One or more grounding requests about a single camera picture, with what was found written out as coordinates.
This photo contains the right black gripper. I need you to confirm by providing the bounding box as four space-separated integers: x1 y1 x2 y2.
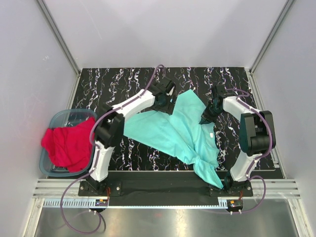
199 101 223 125

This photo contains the teal t shirt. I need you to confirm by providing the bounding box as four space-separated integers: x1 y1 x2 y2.
124 90 223 189

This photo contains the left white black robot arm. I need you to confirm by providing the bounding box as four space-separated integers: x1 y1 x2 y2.
86 86 177 196

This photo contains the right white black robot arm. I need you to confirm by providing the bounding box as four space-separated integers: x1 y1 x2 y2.
199 96 276 196

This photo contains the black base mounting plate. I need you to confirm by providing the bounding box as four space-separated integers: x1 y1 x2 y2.
78 171 253 198

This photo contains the translucent blue plastic basket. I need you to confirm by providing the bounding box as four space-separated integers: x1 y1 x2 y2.
39 109 97 178

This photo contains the red t shirt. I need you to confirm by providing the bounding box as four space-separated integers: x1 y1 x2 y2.
41 117 95 172

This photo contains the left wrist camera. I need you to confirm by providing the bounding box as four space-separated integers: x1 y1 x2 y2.
148 77 175 96

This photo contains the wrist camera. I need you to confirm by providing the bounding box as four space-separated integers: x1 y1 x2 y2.
211 85 234 99
148 77 175 96

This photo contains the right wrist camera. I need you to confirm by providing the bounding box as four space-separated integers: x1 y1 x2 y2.
211 85 234 99

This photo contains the aluminium frame rail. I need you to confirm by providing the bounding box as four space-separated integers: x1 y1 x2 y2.
33 179 301 199

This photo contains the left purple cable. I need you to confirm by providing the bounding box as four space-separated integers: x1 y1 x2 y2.
58 64 166 235

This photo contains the white slotted cable duct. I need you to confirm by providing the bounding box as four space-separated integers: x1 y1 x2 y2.
43 199 229 208

